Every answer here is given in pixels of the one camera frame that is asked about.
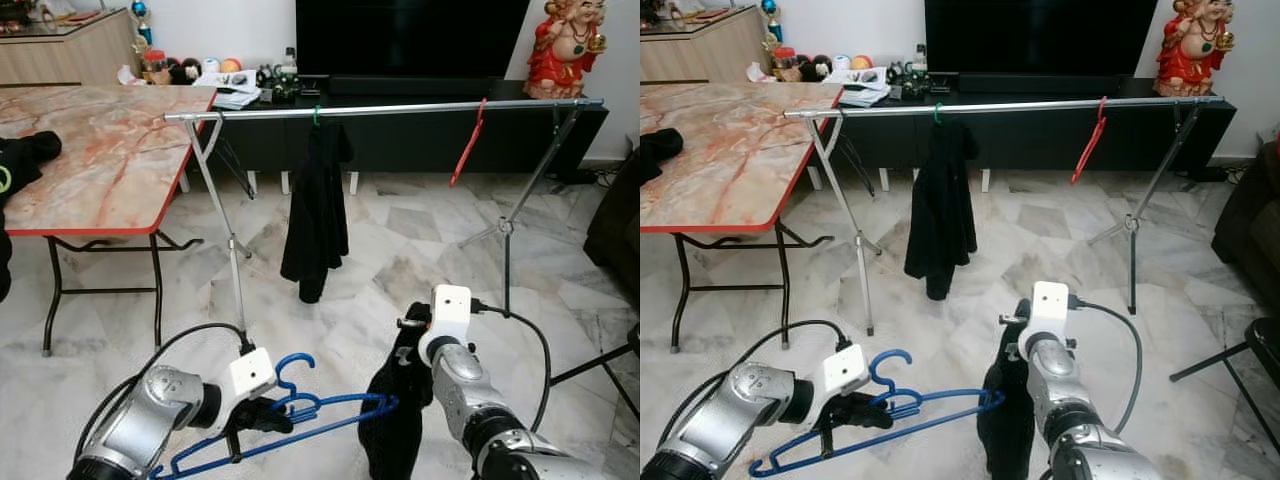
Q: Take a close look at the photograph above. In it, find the blue plastic hanger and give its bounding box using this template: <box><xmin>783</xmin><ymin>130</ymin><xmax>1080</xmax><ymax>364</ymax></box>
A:
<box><xmin>150</xmin><ymin>352</ymin><xmax>399</xmax><ymax>480</ymax></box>
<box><xmin>748</xmin><ymin>348</ymin><xmax>1006</xmax><ymax>479</ymax></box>

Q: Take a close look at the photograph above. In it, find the black fonemax t-shirt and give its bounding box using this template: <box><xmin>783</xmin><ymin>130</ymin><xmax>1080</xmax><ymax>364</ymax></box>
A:
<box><xmin>0</xmin><ymin>130</ymin><xmax>64</xmax><ymax>304</ymax></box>
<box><xmin>903</xmin><ymin>118</ymin><xmax>979</xmax><ymax>301</ymax></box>
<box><xmin>975</xmin><ymin>330</ymin><xmax>1036</xmax><ymax>480</ymax></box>
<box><xmin>280</xmin><ymin>120</ymin><xmax>354</xmax><ymax>305</ymax></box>
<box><xmin>640</xmin><ymin>127</ymin><xmax>686</xmax><ymax>191</ymax></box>
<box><xmin>358</xmin><ymin>320</ymin><xmax>436</xmax><ymax>480</ymax></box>

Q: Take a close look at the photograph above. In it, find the red plastic hanger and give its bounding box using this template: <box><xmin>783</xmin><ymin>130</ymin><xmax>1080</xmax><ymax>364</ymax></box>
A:
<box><xmin>449</xmin><ymin>97</ymin><xmax>489</xmax><ymax>188</ymax></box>
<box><xmin>1070</xmin><ymin>95</ymin><xmax>1109</xmax><ymax>186</ymax></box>

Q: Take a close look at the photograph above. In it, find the black TV console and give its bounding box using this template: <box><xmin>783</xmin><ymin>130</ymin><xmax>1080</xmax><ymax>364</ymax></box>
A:
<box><xmin>770</xmin><ymin>75</ymin><xmax>1237</xmax><ymax>176</ymax></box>
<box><xmin>135</xmin><ymin>78</ymin><xmax>609</xmax><ymax>181</ymax></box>

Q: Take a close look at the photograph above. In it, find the black folding stool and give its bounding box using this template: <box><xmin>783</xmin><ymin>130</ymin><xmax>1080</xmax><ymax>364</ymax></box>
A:
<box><xmin>1170</xmin><ymin>318</ymin><xmax>1280</xmax><ymax>451</ymax></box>
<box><xmin>548</xmin><ymin>322</ymin><xmax>641</xmax><ymax>421</ymax></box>

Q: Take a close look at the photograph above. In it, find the chrome clothes rack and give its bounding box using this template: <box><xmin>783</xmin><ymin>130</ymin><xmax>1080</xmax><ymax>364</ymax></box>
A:
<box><xmin>163</xmin><ymin>97</ymin><xmax>606</xmax><ymax>341</ymax></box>
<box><xmin>783</xmin><ymin>95</ymin><xmax>1226</xmax><ymax>336</ymax></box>

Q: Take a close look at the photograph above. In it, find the dark brown sofa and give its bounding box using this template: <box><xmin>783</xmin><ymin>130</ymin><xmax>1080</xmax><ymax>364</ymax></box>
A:
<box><xmin>583</xmin><ymin>150</ymin><xmax>641</xmax><ymax>311</ymax></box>
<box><xmin>1210</xmin><ymin>140</ymin><xmax>1280</xmax><ymax>291</ymax></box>

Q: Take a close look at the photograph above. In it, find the black soundbar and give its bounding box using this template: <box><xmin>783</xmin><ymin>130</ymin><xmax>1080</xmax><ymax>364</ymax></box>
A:
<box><xmin>957</xmin><ymin>72</ymin><xmax>1128</xmax><ymax>95</ymax></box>

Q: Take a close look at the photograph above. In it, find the marble-pattern folding table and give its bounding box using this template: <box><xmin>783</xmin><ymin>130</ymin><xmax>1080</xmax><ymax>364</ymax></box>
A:
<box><xmin>0</xmin><ymin>84</ymin><xmax>218</xmax><ymax>356</ymax></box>
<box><xmin>640</xmin><ymin>82</ymin><xmax>846</xmax><ymax>353</ymax></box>

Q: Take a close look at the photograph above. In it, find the black television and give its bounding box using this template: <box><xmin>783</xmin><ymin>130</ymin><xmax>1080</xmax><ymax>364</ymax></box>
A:
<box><xmin>924</xmin><ymin>0</ymin><xmax>1158</xmax><ymax>79</ymax></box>
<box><xmin>296</xmin><ymin>0</ymin><xmax>531</xmax><ymax>81</ymax></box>

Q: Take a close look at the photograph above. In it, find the red laughing Buddha statue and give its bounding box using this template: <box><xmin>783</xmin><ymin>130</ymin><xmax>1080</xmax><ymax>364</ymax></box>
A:
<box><xmin>1153</xmin><ymin>0</ymin><xmax>1236</xmax><ymax>98</ymax></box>
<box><xmin>523</xmin><ymin>0</ymin><xmax>609</xmax><ymax>101</ymax></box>

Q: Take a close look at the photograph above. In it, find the blue and gold trophy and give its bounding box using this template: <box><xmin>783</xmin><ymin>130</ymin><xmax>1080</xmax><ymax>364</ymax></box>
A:
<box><xmin>758</xmin><ymin>0</ymin><xmax>786</xmax><ymax>49</ymax></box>
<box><xmin>130</xmin><ymin>0</ymin><xmax>158</xmax><ymax>51</ymax></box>

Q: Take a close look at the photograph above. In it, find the light wooden sideboard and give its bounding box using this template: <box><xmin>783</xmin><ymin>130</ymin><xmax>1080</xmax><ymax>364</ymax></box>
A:
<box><xmin>640</xmin><ymin>5</ymin><xmax>771</xmax><ymax>84</ymax></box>
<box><xmin>0</xmin><ymin>8</ymin><xmax>141</xmax><ymax>88</ymax></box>

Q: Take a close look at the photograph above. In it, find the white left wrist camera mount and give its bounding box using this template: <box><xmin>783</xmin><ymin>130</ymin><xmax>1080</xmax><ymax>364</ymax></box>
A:
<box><xmin>228</xmin><ymin>347</ymin><xmax>279</xmax><ymax>403</ymax></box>
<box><xmin>820</xmin><ymin>343</ymin><xmax>871</xmax><ymax>401</ymax></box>

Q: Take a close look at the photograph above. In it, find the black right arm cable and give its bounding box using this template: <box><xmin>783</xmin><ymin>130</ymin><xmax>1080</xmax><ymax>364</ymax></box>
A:
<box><xmin>470</xmin><ymin>300</ymin><xmax>553</xmax><ymax>431</ymax></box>
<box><xmin>1068</xmin><ymin>295</ymin><xmax>1144</xmax><ymax>431</ymax></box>

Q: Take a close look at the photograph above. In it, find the black strap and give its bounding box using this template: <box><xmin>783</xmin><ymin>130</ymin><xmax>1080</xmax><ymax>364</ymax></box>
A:
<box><xmin>838</xmin><ymin>120</ymin><xmax>881</xmax><ymax>196</ymax></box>
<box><xmin>213</xmin><ymin>120</ymin><xmax>257</xmax><ymax>201</ymax></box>

